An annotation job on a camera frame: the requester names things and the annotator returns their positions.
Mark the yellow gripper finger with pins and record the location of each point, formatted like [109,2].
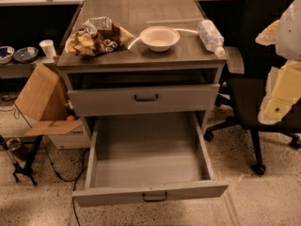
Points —
[268,35]
[282,91]

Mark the clear plastic water bottle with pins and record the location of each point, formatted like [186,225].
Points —
[211,37]

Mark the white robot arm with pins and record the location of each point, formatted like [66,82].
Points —
[288,38]

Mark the grey drawer cabinet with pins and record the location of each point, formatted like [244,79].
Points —
[135,65]

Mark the grey open bottom drawer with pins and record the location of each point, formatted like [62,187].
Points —
[148,158]

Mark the grey middle drawer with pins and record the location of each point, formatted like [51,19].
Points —
[126,101]

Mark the black office chair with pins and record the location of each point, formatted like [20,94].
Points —
[244,92]

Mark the white paper bowl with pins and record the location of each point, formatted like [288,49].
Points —
[159,38]

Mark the crumpled brown chip bag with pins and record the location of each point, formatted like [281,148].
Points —
[97,36]

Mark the white paper cup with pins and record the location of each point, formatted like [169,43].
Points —
[48,48]

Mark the open cardboard box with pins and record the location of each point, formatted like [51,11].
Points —
[44,99]

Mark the blue patterned bowl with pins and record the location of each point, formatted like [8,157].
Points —
[26,55]

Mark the low side shelf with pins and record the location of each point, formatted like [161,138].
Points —
[17,70]

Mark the blue white bowl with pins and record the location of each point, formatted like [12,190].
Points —
[6,54]

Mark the black tripod stand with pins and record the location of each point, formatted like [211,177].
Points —
[21,157]

